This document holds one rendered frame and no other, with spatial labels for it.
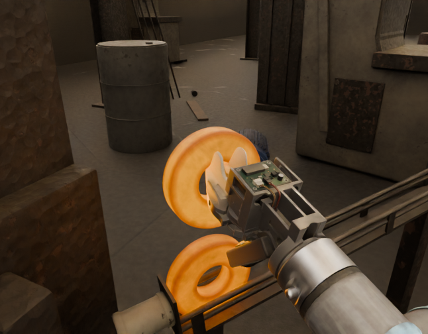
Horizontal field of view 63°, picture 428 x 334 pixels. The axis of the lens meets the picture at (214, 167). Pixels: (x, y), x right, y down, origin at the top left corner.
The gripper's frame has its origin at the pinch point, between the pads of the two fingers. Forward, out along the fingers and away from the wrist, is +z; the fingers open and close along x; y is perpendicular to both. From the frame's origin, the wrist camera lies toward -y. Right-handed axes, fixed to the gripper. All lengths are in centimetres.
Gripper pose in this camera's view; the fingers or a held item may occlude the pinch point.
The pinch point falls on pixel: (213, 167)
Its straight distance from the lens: 52.5
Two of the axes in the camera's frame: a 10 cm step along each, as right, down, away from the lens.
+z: -4.7, -5.8, 6.6
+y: 1.3, -7.9, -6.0
